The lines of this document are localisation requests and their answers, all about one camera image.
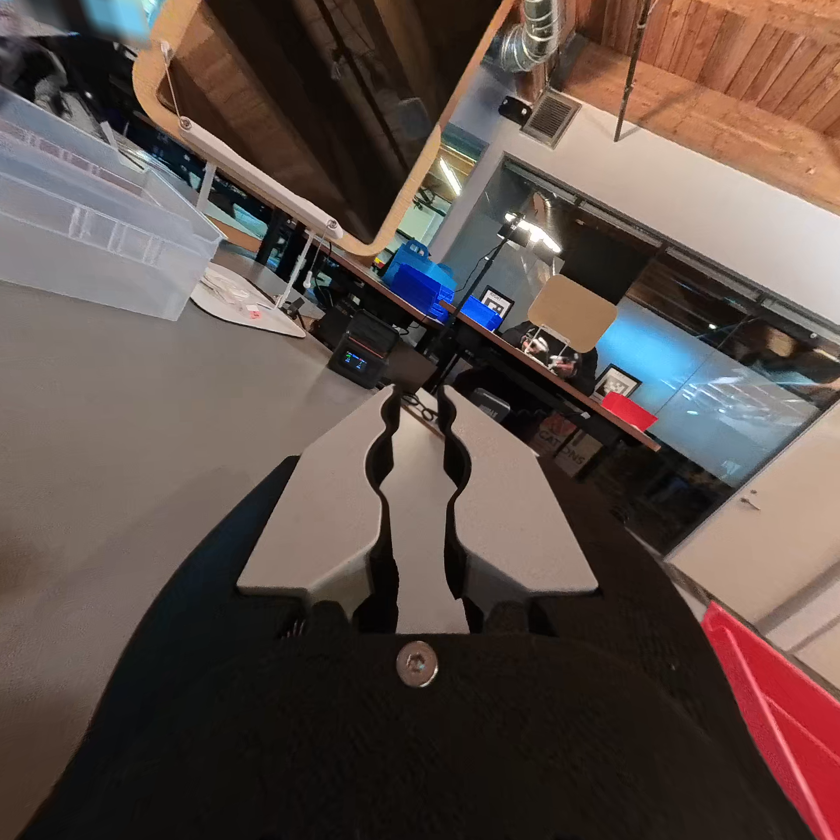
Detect black power station with screen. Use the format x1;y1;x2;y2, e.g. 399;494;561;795
327;308;403;389

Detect wall vent grille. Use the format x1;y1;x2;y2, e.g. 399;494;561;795
521;88;583;150

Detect metal air duct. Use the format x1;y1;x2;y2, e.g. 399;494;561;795
502;0;567;74

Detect white cable in plastic bag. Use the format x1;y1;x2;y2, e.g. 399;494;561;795
200;269;266;309

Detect blue storage bin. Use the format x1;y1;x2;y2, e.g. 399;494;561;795
459;295;505;329

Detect black tripod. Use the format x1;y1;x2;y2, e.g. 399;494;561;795
427;213;529;395

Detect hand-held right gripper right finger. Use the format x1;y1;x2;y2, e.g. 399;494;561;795
436;384;601;634

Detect small red bin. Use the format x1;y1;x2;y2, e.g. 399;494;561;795
600;392;658;432

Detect black wall panel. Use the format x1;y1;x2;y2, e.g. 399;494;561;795
561;226;665;307

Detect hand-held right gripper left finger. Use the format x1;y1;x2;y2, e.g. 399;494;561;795
236;384;403;634

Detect clear plastic bin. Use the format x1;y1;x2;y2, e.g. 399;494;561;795
0;85;225;322

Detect large red bin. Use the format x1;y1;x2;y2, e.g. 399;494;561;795
701;600;840;840

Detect blue handled tote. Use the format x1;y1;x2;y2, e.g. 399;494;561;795
381;239;458;324

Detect white cabinets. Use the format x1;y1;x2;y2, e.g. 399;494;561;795
663;407;840;631

